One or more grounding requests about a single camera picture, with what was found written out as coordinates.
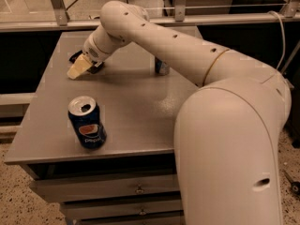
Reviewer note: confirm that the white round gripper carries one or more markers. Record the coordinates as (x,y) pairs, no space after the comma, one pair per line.
(91,51)

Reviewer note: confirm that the dark chocolate RXBAR wrapper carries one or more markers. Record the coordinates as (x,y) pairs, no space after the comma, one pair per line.
(95,68)

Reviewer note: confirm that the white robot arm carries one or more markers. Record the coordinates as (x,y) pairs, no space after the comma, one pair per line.
(226,133)

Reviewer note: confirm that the blue Pepsi can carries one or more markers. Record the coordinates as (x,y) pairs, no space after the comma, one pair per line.
(84,115)

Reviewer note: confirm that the silver blue energy drink can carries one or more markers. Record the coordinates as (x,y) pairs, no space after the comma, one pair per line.
(161,68)

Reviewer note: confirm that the black tool on floor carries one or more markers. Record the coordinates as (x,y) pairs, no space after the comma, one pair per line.
(295,185)

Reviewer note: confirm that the metal railing frame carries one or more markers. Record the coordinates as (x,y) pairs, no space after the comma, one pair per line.
(76,15)

